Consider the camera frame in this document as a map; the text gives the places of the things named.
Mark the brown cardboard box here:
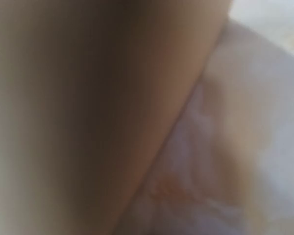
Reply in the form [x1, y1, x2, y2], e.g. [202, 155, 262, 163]
[0, 0, 231, 235]

